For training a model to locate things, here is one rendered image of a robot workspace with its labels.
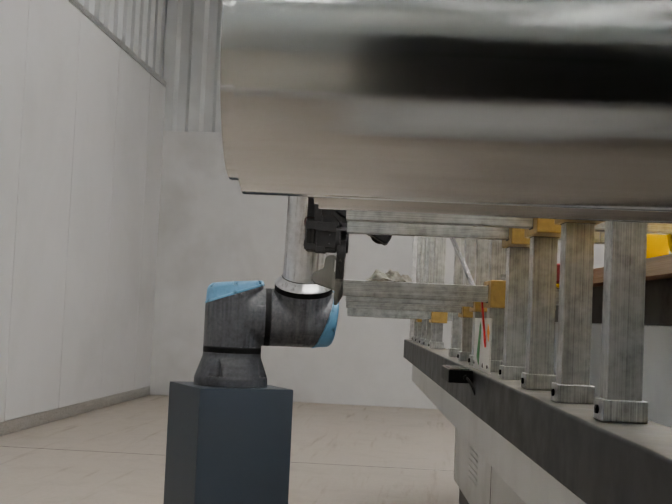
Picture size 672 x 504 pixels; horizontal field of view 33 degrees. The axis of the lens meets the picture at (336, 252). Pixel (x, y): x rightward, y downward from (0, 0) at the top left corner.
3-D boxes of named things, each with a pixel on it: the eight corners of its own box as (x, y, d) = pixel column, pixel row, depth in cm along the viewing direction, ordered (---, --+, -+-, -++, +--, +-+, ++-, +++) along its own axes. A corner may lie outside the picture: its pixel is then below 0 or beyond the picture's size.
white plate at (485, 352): (487, 373, 205) (489, 318, 205) (471, 367, 231) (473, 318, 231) (490, 374, 205) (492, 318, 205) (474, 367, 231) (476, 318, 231)
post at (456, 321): (449, 357, 289) (456, 180, 291) (448, 356, 293) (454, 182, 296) (467, 357, 288) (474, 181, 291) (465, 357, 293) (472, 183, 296)
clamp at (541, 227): (532, 232, 157) (533, 196, 158) (518, 239, 171) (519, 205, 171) (577, 234, 157) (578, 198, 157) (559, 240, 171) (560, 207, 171)
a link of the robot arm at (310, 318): (267, 333, 306) (285, 54, 284) (332, 336, 308) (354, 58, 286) (269, 355, 292) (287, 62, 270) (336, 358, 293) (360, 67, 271)
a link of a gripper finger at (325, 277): (310, 303, 212) (313, 253, 213) (341, 305, 212) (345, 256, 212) (309, 303, 209) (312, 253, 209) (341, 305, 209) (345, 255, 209)
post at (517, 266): (503, 420, 188) (513, 132, 190) (500, 418, 191) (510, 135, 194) (524, 421, 188) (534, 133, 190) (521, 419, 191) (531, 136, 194)
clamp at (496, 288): (489, 307, 207) (490, 279, 207) (481, 308, 220) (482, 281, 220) (520, 308, 207) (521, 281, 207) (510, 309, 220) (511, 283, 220)
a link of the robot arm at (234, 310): (203, 344, 302) (206, 278, 303) (267, 347, 304) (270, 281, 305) (202, 346, 287) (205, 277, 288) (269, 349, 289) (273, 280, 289)
